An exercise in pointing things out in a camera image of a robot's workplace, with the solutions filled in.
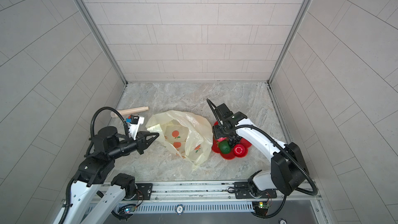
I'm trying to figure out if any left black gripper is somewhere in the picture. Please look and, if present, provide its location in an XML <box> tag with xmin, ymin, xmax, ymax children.
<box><xmin>109</xmin><ymin>131</ymin><xmax>161</xmax><ymax>160</ymax></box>

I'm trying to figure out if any green avocado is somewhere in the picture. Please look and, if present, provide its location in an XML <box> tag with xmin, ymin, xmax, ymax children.
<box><xmin>218</xmin><ymin>140</ymin><xmax>231</xmax><ymax>155</ymax></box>

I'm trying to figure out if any cream plastic bag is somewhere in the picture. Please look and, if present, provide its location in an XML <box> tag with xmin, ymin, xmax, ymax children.
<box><xmin>146</xmin><ymin>111</ymin><xmax>213</xmax><ymax>166</ymax></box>

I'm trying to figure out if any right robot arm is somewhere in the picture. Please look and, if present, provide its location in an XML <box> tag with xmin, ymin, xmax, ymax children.
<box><xmin>207</xmin><ymin>99</ymin><xmax>318</xmax><ymax>197</ymax></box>

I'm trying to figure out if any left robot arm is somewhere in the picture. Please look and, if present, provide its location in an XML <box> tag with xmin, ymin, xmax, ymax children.
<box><xmin>54</xmin><ymin>126</ymin><xmax>159</xmax><ymax>224</ymax></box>

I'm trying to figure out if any red flower-shaped bowl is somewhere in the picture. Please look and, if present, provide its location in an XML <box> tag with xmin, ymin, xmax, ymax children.
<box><xmin>211</xmin><ymin>122</ymin><xmax>252</xmax><ymax>160</ymax></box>

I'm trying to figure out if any wooden rolling pin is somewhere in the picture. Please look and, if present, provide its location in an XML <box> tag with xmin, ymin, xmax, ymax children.
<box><xmin>117</xmin><ymin>106</ymin><xmax>149</xmax><ymax>116</ymax></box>

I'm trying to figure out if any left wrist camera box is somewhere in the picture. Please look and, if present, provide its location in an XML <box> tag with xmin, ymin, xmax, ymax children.
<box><xmin>126</xmin><ymin>115</ymin><xmax>145</xmax><ymax>140</ymax></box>

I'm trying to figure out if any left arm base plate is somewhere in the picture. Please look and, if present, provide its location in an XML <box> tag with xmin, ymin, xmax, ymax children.
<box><xmin>123</xmin><ymin>183</ymin><xmax>153</xmax><ymax>201</ymax></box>

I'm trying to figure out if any black corrugated cable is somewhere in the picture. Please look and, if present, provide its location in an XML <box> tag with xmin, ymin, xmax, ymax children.
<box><xmin>85</xmin><ymin>106</ymin><xmax>129</xmax><ymax>156</ymax></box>

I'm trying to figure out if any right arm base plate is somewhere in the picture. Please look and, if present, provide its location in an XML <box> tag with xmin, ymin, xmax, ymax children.
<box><xmin>228</xmin><ymin>181</ymin><xmax>277</xmax><ymax>200</ymax></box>

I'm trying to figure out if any aluminium mounting rail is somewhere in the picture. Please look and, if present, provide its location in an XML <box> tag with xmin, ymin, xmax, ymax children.
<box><xmin>60</xmin><ymin>178</ymin><xmax>321</xmax><ymax>204</ymax></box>

